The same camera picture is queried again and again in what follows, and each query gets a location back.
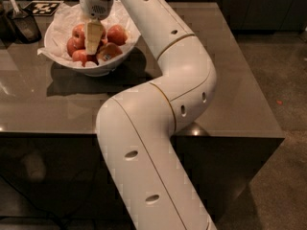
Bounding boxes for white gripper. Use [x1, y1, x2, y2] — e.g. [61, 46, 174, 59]
[80, 0, 113, 55]

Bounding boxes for large top red apple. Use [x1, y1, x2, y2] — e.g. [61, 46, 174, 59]
[72, 24, 85, 49]

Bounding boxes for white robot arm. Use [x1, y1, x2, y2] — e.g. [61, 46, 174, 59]
[80, 0, 217, 230]

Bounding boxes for red apple back middle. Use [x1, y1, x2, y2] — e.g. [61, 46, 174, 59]
[101, 30, 107, 45]

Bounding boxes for red apple back right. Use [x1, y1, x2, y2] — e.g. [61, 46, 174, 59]
[106, 24, 128, 46]

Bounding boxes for red yellow apple with sticker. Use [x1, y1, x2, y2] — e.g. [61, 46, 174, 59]
[96, 42, 123, 61]

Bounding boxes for red apple far left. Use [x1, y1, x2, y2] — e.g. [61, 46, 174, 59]
[66, 37, 77, 56]

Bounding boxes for red apple front left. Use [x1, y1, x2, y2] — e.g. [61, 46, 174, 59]
[72, 49, 96, 66]

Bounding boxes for white ceramic bowl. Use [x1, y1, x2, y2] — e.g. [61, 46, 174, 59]
[42, 0, 142, 78]

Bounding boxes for black white fiducial marker card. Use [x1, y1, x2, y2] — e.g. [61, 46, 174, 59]
[25, 0, 62, 16]

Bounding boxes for dark glass cup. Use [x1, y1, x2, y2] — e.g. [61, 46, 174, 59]
[7, 9, 41, 44]

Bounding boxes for dark cabinet row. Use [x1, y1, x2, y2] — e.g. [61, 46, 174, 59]
[166, 0, 307, 31]

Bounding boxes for white handled utensil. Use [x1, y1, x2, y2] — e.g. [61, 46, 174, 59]
[8, 0, 29, 19]

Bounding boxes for black floor cable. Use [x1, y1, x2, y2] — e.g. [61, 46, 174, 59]
[0, 172, 99, 230]

